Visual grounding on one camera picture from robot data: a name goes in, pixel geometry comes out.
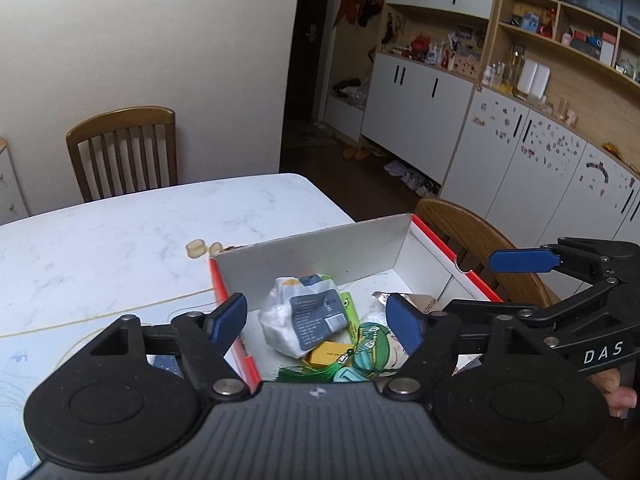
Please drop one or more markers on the white lower cabinet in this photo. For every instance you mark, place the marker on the white lower cabinet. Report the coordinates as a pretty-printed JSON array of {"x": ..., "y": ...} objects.
[{"x": 415, "y": 115}]

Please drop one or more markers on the dark door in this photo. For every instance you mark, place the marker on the dark door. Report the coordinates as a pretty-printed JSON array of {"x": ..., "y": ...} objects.
[{"x": 300, "y": 85}]

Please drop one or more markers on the teal egg-shaped case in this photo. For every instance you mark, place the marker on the teal egg-shaped case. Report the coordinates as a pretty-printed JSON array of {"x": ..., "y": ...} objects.
[{"x": 352, "y": 376}]

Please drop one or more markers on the red shoe box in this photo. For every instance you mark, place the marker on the red shoe box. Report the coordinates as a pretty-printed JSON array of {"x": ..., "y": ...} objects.
[{"x": 320, "y": 245}]

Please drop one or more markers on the tall yellow bottle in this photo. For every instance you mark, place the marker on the tall yellow bottle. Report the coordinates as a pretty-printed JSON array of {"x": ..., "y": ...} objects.
[{"x": 515, "y": 72}]

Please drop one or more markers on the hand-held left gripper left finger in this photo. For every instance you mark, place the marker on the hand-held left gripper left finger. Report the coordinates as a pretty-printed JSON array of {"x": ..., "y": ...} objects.
[{"x": 227, "y": 317}]

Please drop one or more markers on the white stickered cabinet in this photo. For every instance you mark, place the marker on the white stickered cabinet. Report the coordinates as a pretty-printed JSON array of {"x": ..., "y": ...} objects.
[{"x": 540, "y": 180}]

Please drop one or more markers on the hanging orange bag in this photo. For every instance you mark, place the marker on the hanging orange bag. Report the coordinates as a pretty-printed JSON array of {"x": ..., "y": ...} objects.
[{"x": 346, "y": 7}]

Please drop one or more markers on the red ornament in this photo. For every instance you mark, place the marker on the red ornament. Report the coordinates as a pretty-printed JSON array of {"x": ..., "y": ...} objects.
[{"x": 420, "y": 46}]

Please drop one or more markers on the egg-shaped sachet with green tassel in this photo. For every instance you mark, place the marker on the egg-shaped sachet with green tassel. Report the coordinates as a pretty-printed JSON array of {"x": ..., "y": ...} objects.
[{"x": 375, "y": 345}]

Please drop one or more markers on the green cartoon packet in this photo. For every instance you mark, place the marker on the green cartoon packet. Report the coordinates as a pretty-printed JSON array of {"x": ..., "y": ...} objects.
[{"x": 352, "y": 315}]

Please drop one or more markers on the red figurine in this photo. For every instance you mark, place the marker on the red figurine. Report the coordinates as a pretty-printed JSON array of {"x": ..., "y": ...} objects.
[{"x": 548, "y": 22}]

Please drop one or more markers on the small yellow box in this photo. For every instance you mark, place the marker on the small yellow box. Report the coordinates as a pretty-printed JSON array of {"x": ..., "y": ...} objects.
[{"x": 327, "y": 354}]

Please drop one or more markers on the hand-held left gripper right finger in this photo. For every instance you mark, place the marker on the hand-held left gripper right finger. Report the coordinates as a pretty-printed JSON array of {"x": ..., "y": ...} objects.
[{"x": 405, "y": 322}]

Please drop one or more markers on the straight-back wooden chair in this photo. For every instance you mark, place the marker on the straight-back wooden chair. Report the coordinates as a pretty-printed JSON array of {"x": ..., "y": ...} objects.
[{"x": 120, "y": 120}]

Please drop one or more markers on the white canister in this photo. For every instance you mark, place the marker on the white canister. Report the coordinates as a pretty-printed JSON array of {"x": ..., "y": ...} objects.
[
  {"x": 542, "y": 80},
  {"x": 528, "y": 79}
]

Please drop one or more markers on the round-back wooden chair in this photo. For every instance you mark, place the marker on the round-back wooden chair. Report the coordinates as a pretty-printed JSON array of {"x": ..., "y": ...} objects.
[{"x": 470, "y": 230}]

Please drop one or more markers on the person's right hand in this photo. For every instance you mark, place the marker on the person's right hand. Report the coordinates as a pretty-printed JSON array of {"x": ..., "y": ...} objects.
[{"x": 617, "y": 395}]

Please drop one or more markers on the white plastic packet grey label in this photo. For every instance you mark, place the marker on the white plastic packet grey label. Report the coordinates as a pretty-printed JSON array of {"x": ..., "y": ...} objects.
[{"x": 280, "y": 310}]

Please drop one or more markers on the small wooden house box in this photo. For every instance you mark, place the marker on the small wooden house box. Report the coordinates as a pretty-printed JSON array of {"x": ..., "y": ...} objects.
[{"x": 465, "y": 64}]

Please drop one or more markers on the white sideboard with wooden top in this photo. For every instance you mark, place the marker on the white sideboard with wooden top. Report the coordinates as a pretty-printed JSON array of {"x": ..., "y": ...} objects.
[{"x": 12, "y": 185}]

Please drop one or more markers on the brown slipper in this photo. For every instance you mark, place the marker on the brown slipper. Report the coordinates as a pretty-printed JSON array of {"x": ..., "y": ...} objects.
[
  {"x": 365, "y": 151},
  {"x": 350, "y": 152}
]

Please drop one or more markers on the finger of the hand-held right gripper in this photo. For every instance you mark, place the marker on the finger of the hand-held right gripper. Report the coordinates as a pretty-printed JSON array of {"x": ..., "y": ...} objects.
[
  {"x": 600, "y": 330},
  {"x": 522, "y": 260}
]

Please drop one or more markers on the hanging dark bag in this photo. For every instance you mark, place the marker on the hanging dark bag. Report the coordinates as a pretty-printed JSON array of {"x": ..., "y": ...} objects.
[{"x": 369, "y": 7}]

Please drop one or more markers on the gold foil packet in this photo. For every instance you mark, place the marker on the gold foil packet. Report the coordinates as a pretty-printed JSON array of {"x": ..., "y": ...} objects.
[{"x": 381, "y": 299}]

